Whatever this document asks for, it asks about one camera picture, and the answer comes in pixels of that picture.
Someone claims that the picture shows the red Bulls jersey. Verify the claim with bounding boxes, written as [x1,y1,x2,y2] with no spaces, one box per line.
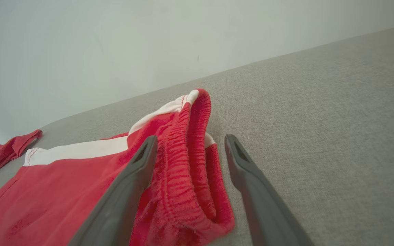
[0,129,43,182]

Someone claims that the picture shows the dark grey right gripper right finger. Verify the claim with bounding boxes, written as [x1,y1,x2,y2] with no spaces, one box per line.
[224,134,314,246]

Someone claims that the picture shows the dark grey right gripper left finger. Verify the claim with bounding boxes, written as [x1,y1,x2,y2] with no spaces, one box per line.
[68,135,159,246]

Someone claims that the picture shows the red Bulls shorts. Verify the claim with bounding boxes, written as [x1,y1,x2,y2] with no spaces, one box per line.
[0,89,235,246]

